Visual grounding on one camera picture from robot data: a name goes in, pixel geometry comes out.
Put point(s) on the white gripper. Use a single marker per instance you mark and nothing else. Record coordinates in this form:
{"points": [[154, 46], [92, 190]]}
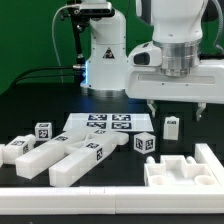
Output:
{"points": [[204, 84]]}

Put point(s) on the white chair seat part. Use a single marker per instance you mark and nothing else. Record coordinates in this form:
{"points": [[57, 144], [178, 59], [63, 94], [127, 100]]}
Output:
{"points": [[176, 170]]}

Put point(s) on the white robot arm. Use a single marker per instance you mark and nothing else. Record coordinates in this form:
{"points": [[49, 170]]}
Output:
{"points": [[167, 68]]}

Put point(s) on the white tag sheet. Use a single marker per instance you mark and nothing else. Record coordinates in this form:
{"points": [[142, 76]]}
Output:
{"points": [[110, 121]]}

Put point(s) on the white cube nut with tag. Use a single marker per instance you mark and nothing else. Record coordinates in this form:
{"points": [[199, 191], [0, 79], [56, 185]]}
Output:
{"points": [[144, 142]]}

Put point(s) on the small white cube nut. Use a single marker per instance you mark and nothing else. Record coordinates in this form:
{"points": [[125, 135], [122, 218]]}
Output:
{"points": [[43, 131]]}

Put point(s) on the white L-shaped fence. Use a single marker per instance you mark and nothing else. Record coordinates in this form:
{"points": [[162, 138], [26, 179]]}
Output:
{"points": [[121, 200]]}

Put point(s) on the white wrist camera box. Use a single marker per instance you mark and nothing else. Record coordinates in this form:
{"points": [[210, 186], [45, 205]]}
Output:
{"points": [[145, 54]]}

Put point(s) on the white chair back frame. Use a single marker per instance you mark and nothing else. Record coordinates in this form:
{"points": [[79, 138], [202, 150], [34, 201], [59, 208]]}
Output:
{"points": [[70, 155]]}

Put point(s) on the grey camera on stand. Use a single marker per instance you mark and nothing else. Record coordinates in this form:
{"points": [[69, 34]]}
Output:
{"points": [[96, 9]]}

